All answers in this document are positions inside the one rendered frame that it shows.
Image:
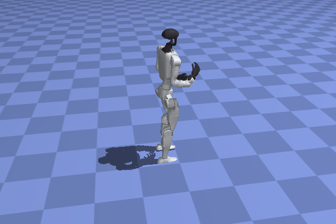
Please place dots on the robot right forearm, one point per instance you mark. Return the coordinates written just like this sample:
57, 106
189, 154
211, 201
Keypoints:
180, 83

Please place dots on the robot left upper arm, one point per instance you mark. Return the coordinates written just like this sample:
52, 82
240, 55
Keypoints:
157, 60

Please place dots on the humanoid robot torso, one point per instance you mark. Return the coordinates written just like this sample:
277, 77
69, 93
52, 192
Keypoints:
165, 73

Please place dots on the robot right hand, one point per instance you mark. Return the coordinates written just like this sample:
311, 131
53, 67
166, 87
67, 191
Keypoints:
195, 71

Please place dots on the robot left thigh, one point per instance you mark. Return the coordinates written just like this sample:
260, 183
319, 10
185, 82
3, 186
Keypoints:
164, 117

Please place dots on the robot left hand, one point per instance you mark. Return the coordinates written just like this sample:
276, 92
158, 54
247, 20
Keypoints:
182, 77

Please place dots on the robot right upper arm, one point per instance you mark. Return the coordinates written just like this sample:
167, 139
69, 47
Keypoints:
175, 63

